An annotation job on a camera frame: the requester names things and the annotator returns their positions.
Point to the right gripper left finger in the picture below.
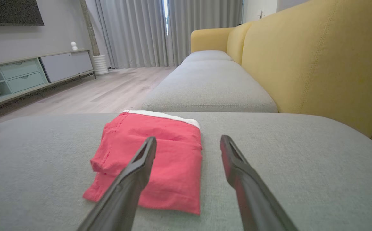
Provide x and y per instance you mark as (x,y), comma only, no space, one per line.
(125,192)

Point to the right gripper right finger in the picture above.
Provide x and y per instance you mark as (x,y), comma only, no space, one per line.
(256,199)

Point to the red shorts with white waistband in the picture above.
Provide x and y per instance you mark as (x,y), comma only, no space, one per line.
(176,160)

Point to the large grey sofa seat cushion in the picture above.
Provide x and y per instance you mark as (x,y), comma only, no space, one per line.
(301,166)

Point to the medium grey sofa seat cushion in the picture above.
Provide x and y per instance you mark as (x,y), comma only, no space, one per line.
(208,86)

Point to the white ribbed cylinder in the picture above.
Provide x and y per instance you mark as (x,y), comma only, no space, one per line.
(100,65)

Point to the grey and green TV cabinet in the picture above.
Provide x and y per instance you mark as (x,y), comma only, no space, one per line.
(61,65)

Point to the small grey sofa seat cushion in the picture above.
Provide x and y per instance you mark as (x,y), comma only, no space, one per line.
(206,55)

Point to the small white figurine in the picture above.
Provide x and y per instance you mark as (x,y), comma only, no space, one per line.
(74,46)

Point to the narrow yellow sofa backrest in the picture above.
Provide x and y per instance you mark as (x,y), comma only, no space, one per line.
(237,41)

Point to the grey curtain panel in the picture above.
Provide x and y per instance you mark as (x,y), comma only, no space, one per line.
(205,22)
(134,32)

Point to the yellow sofa armrest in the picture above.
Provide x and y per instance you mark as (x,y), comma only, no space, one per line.
(210,38)

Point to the white wall switch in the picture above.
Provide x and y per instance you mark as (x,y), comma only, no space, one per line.
(260,13)

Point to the black wall television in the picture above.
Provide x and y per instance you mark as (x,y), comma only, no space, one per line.
(9,11)

